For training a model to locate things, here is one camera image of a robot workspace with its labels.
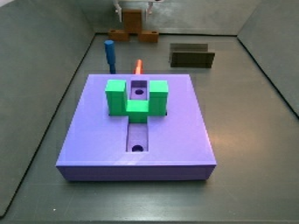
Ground red cylindrical peg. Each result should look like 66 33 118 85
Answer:
134 59 142 74

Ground purple base board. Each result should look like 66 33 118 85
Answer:
56 74 216 181

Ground brown T-shaped block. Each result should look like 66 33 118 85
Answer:
106 9 158 43

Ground green U-shaped block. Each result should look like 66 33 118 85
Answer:
105 80 168 123

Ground black U-channel bracket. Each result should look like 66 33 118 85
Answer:
169 43 214 68

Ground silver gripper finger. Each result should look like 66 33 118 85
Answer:
144 2 153 20
112 0 122 22

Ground blue cylindrical peg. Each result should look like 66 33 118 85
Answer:
104 40 116 74

